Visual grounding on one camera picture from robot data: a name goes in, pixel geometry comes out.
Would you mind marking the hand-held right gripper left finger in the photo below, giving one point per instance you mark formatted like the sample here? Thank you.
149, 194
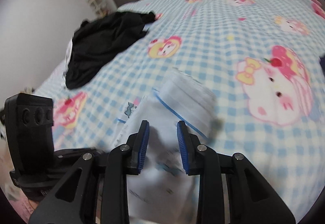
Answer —
143, 147

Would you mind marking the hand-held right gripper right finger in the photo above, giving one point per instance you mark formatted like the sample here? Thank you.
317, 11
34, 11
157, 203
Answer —
182, 147

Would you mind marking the light blue printed pajama garment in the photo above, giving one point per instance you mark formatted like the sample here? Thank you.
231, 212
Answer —
188, 102

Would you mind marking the white cloth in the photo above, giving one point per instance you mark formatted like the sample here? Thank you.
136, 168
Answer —
68, 54

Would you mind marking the checked cartoon printed blanket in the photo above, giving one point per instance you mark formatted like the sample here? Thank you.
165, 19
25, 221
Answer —
215, 43

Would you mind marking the black garment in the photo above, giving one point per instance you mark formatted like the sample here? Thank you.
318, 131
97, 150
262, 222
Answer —
101, 43

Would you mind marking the white shelf rack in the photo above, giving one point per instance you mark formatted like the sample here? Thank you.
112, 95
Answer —
99, 5

